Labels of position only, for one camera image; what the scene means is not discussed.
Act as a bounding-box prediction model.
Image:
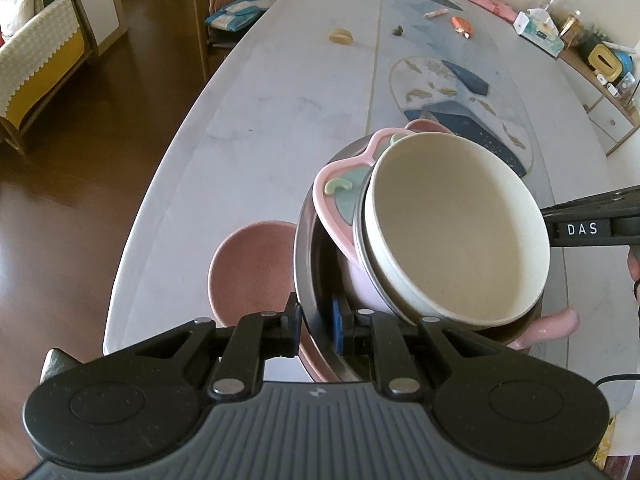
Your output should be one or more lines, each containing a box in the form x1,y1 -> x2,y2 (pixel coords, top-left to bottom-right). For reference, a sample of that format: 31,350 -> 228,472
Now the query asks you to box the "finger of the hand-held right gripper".
539,186 -> 640,221

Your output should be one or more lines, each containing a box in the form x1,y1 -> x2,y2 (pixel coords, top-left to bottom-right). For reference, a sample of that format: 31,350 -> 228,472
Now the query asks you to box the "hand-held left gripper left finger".
132,292 -> 303,401

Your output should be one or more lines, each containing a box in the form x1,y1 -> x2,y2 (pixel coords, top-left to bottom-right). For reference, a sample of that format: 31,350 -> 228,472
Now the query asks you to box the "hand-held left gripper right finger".
330,297 -> 503,397

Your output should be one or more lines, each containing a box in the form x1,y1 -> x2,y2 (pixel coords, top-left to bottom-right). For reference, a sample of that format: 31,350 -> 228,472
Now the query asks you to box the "pink pot with steel insert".
312,129 -> 581,365

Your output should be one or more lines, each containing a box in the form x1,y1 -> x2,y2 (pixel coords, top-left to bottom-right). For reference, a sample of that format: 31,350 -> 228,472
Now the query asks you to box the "pink fish-shaped plate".
207,119 -> 451,383

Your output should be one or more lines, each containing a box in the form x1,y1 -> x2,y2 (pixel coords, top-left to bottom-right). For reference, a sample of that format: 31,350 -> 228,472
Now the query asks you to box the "stainless steel bowl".
291,135 -> 551,383

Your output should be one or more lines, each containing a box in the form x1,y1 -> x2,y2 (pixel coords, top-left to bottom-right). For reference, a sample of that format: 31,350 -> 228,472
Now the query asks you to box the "cream bowl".
353,132 -> 551,333

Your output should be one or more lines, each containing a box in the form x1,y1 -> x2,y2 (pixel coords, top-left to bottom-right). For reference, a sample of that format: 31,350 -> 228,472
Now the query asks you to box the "person's right hand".
626,247 -> 640,321

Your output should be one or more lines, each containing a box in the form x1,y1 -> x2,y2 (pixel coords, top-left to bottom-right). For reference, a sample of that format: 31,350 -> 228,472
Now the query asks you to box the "white drawer cabinet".
555,50 -> 640,157

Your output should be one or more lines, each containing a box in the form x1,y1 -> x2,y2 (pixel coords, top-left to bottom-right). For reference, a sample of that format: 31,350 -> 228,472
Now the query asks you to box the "yellow tissue holder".
587,43 -> 621,73

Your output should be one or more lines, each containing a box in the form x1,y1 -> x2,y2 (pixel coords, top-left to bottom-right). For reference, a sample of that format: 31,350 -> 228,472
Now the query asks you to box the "amber liquid bottle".
560,10 -> 583,43

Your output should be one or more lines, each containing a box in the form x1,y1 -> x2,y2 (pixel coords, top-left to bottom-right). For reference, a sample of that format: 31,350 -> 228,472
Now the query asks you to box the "tissue box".
514,8 -> 565,57

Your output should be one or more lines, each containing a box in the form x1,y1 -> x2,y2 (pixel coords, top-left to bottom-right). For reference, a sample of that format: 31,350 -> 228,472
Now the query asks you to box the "round glass jar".
542,0 -> 576,26

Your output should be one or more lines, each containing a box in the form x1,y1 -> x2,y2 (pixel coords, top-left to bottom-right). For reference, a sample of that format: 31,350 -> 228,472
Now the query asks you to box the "blue white bag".
205,0 -> 281,33

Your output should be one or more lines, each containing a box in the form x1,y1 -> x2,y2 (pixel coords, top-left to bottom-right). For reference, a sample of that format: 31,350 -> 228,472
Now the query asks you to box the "sofa with cream cover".
0,0 -> 98,156

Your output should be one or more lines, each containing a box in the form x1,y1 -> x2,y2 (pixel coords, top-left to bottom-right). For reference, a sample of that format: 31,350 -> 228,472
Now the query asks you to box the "black cable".
597,374 -> 640,391

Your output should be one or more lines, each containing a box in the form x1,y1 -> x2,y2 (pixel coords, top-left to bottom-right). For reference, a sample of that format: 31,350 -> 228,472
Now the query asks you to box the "wooden door frame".
97,0 -> 128,56

